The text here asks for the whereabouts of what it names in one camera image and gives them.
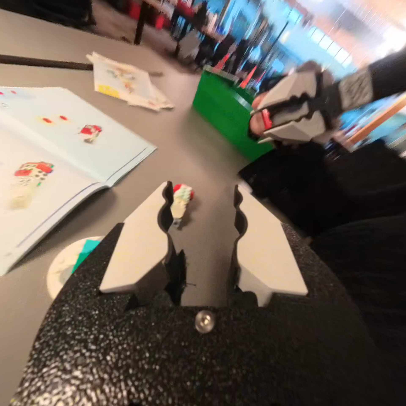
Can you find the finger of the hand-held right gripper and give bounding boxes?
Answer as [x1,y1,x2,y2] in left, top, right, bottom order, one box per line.
[251,70,322,114]
[258,111,332,146]

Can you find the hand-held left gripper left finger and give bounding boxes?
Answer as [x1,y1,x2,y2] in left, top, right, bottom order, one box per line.
[99,181,178,304]

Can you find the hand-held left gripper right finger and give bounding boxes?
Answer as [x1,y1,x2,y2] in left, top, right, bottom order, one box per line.
[232,184,309,307]

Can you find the white and red lego model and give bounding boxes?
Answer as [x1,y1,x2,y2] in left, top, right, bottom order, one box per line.
[170,183,195,229]

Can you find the green plastic bin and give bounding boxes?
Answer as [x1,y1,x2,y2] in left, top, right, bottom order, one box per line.
[192,65,275,162]

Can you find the person's right forearm black sleeve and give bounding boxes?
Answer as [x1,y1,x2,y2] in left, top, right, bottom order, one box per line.
[369,49,406,96]

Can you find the open lego instruction booklet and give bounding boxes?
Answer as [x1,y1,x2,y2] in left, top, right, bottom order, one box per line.
[0,86,157,276]

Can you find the person's right hand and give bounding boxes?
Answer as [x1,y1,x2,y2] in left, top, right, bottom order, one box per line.
[248,95,270,138]

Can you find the round white plate teal bricks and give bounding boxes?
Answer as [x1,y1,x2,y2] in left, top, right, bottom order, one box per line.
[47,236,105,300]

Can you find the closed white instruction booklet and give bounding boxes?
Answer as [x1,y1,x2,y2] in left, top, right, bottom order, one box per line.
[86,52,174,111]

